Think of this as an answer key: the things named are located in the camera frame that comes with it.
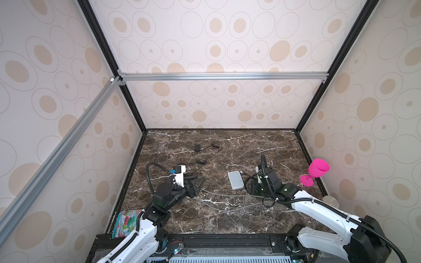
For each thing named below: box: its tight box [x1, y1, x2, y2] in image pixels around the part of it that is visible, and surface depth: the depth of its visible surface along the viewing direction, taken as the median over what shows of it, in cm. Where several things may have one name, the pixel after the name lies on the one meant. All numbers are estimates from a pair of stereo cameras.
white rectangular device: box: [228, 170, 245, 191], surface depth 95 cm
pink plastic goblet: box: [300, 158, 331, 187], surface depth 85 cm
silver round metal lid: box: [322, 195, 340, 209], surface depth 74 cm
